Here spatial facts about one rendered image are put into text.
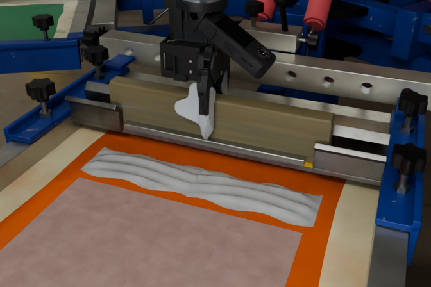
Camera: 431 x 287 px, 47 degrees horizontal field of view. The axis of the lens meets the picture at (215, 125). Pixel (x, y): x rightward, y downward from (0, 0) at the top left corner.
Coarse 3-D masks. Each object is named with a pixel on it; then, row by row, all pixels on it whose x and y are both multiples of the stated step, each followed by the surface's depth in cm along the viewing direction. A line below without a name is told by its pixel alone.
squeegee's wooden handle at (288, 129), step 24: (120, 96) 79; (144, 96) 77; (168, 96) 75; (216, 96) 74; (144, 120) 79; (168, 120) 77; (216, 120) 74; (240, 120) 72; (264, 120) 71; (288, 120) 70; (312, 120) 68; (264, 144) 73; (288, 144) 71; (312, 144) 70
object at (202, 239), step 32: (224, 160) 77; (320, 192) 70; (192, 224) 64; (224, 224) 64; (256, 224) 64; (288, 224) 64; (320, 224) 64; (160, 256) 59; (192, 256) 59; (224, 256) 59; (256, 256) 59; (288, 256) 59; (320, 256) 59
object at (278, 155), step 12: (144, 132) 79; (156, 132) 78; (168, 132) 77; (180, 132) 77; (204, 144) 75; (216, 144) 74; (228, 144) 74; (240, 144) 74; (264, 156) 72; (276, 156) 71; (288, 156) 71; (300, 156) 71
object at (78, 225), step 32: (160, 160) 77; (192, 160) 77; (64, 192) 70; (96, 192) 70; (128, 192) 70; (160, 192) 70; (0, 224) 64; (32, 224) 64; (64, 224) 64; (96, 224) 64; (128, 224) 64; (160, 224) 64; (0, 256) 59; (32, 256) 59; (64, 256) 59; (96, 256) 59; (128, 256) 59
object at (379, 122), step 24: (240, 96) 89; (264, 96) 89; (336, 120) 84; (360, 120) 82; (384, 120) 81; (24, 144) 75; (48, 144) 79; (0, 168) 70; (24, 168) 74; (384, 240) 57; (384, 264) 54
